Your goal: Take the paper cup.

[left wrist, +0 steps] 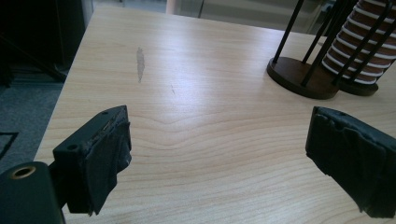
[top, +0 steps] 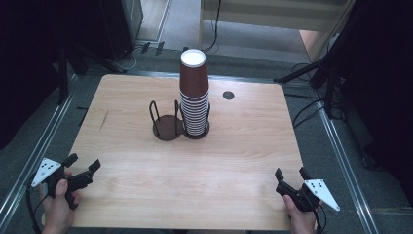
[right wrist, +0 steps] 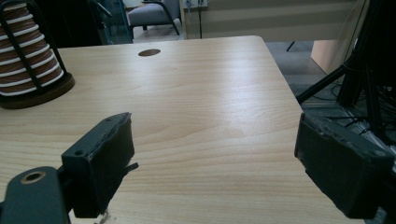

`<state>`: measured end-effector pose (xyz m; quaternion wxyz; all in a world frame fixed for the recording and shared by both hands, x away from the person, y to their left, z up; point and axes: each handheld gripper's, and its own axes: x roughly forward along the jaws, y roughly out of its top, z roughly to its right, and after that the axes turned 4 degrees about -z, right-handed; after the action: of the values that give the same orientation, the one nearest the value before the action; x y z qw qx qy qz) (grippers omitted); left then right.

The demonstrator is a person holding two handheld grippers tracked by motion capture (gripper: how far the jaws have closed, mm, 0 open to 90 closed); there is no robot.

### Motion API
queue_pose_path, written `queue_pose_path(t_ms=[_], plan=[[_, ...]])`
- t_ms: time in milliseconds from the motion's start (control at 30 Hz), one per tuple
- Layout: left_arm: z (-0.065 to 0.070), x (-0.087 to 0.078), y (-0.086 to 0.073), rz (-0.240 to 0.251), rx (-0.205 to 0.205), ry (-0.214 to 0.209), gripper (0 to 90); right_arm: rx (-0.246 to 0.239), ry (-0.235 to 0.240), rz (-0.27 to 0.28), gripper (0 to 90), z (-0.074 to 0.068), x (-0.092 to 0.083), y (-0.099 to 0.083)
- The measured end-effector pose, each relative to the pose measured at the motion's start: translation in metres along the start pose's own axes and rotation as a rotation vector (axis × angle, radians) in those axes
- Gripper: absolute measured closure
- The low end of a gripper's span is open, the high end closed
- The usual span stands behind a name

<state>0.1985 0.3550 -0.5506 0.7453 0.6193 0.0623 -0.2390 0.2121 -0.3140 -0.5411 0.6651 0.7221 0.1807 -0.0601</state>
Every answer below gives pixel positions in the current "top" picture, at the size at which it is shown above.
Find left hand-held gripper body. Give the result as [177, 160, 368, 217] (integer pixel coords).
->
[31, 157, 95, 211]

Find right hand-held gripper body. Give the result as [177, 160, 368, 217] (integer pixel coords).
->
[275, 178, 341, 213]

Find black wire cup holder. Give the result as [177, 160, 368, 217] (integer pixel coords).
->
[148, 99, 211, 141]

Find stack of brown paper cups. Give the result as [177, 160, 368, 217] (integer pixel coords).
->
[179, 49, 210, 137]

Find person's right hand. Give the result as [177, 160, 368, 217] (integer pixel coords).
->
[282, 194, 323, 234]

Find person's left hand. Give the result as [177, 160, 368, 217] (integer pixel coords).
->
[39, 170, 81, 234]

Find black metal stand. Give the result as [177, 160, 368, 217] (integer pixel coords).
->
[56, 40, 126, 105]

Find black tripod stand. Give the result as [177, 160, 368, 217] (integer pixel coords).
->
[273, 6, 345, 120]

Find dark cabinet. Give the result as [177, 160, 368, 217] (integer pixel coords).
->
[97, 0, 144, 62]

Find right hand-held gripper cable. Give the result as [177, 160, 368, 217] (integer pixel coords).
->
[311, 199, 328, 234]

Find hand-held gripper cable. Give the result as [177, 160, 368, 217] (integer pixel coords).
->
[311, 199, 328, 234]
[24, 176, 50, 234]

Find metal floor rail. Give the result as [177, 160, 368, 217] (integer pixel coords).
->
[316, 100, 380, 234]
[0, 73, 79, 225]

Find left hand-held gripper cable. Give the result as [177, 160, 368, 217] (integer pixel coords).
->
[24, 176, 50, 234]

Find black floor cables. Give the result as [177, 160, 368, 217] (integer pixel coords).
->
[284, 92, 325, 129]

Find white floor cable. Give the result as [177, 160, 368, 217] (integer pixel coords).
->
[111, 45, 144, 73]

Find black hanging cable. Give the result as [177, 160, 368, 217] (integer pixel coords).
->
[201, 0, 222, 54]

